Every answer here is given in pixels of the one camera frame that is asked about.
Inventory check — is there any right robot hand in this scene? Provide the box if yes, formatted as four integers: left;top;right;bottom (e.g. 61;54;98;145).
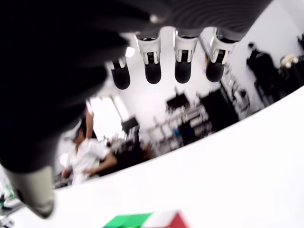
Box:
0;0;273;219

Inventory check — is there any seated person in white shirt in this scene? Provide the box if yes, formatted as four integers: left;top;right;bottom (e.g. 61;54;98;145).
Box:
61;109;118;186

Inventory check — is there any multicoloured Rubik's cube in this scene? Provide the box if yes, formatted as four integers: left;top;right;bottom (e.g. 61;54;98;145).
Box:
102;209;192;228

